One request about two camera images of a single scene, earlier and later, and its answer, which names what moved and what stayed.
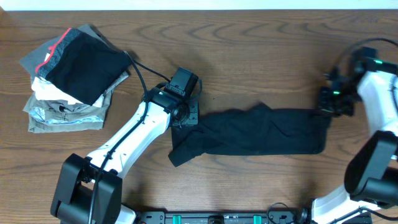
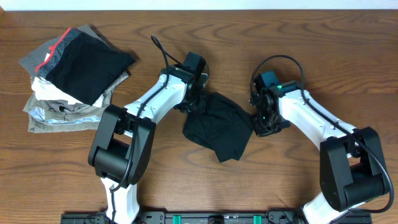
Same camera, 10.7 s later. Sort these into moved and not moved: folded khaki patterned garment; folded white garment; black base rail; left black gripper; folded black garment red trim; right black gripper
Moved: left black gripper; right black gripper
Not moved: black base rail; folded white garment; folded black garment red trim; folded khaki patterned garment
